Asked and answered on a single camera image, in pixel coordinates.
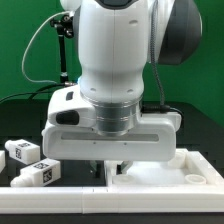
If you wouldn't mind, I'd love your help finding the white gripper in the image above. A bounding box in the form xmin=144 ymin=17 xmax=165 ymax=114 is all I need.
xmin=42 ymin=112 xmax=181 ymax=178

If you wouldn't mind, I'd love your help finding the white square tabletop part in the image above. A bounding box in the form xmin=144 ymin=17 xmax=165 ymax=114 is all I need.
xmin=105 ymin=149 xmax=224 ymax=186

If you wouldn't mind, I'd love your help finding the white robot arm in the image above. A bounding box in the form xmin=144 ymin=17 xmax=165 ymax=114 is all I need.
xmin=42 ymin=0 xmax=202 ymax=164

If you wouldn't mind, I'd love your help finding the white L-shaped fence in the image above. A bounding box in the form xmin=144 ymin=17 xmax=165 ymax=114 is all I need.
xmin=0 ymin=151 xmax=224 ymax=214

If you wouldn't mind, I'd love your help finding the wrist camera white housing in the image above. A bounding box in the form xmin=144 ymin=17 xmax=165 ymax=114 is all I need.
xmin=48 ymin=85 xmax=96 ymax=128

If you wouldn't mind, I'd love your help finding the black cable on table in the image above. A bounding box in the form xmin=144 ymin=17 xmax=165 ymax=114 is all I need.
xmin=0 ymin=80 xmax=78 ymax=104

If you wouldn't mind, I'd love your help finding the black camera stand pole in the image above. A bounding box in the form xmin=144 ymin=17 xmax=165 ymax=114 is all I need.
xmin=50 ymin=15 xmax=74 ymax=83

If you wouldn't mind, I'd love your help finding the grey cable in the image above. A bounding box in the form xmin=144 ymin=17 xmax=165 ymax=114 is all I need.
xmin=21 ymin=11 xmax=71 ymax=85

